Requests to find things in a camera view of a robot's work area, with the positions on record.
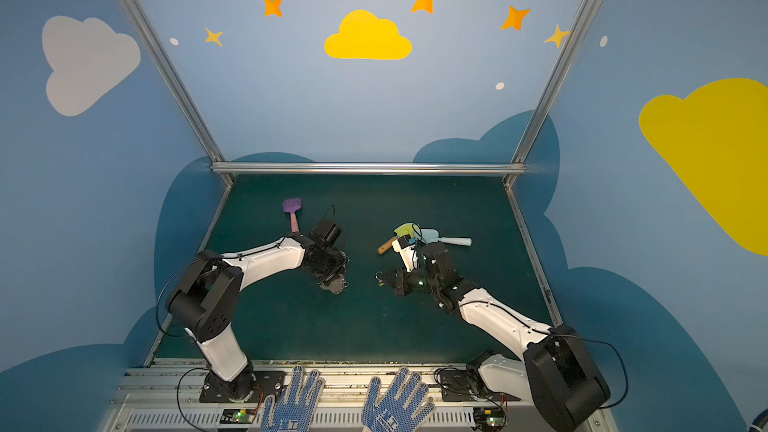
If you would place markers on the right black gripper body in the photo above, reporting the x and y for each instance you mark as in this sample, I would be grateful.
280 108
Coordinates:
402 280

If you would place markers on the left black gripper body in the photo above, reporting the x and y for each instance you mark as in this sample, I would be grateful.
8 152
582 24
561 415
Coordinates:
334 276

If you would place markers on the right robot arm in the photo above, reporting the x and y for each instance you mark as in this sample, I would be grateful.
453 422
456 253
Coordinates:
553 368

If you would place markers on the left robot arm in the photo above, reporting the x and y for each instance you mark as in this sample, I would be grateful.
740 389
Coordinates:
205 299

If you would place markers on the light blue toy shovel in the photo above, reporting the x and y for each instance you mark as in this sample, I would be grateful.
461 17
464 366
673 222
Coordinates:
429 236

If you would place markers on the purple pink toy spatula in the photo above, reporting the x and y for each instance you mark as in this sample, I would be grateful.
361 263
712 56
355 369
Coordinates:
292 206

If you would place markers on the right blue dotted work glove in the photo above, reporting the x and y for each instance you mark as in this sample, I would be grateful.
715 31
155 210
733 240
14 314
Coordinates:
403 407

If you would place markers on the blue dotted work glove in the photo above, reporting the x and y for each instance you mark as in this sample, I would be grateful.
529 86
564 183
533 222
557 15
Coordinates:
403 407
294 410

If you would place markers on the left blue dotted work glove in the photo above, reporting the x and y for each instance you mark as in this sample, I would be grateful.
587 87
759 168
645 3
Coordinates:
294 410

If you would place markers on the right controller board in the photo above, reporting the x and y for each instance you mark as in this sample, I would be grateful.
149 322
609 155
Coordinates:
489 419

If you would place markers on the controller board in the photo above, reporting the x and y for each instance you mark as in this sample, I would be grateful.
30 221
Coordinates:
242 416
489 419

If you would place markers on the left controller board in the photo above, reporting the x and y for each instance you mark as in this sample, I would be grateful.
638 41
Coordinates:
242 416

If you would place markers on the green toy shovel wooden handle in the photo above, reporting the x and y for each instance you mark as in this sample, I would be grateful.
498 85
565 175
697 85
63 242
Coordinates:
406 228

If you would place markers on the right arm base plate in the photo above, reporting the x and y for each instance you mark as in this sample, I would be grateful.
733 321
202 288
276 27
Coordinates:
460 385

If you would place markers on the aluminium frame rear bar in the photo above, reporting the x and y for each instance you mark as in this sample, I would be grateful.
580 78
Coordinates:
286 168

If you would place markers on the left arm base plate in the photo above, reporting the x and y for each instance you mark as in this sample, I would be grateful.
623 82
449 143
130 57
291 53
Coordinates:
247 387

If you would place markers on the aluminium frame right post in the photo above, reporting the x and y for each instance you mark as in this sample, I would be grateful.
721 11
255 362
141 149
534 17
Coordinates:
580 26

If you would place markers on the aluminium frame post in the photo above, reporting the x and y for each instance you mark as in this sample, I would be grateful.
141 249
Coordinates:
580 26
156 50

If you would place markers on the aluminium frame left post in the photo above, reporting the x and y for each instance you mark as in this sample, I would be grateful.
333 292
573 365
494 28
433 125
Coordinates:
156 50

